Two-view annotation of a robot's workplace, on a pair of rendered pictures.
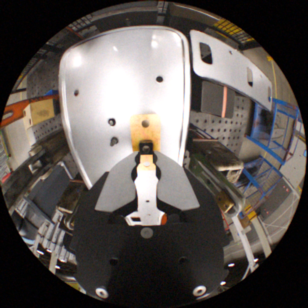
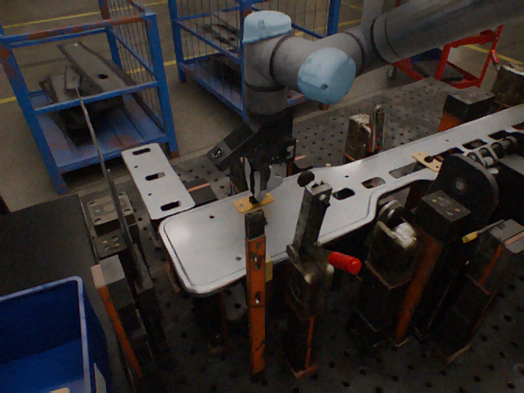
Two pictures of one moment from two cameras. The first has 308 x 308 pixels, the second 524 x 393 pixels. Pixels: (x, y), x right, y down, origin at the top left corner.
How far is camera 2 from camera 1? 0.75 m
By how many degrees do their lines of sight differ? 40
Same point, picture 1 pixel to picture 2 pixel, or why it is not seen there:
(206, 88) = (197, 200)
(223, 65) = (171, 195)
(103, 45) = (192, 255)
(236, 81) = (175, 184)
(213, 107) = (207, 192)
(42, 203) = not seen: outside the picture
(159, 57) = (196, 222)
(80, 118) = not seen: hidden behind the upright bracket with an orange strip
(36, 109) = not seen: hidden behind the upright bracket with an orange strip
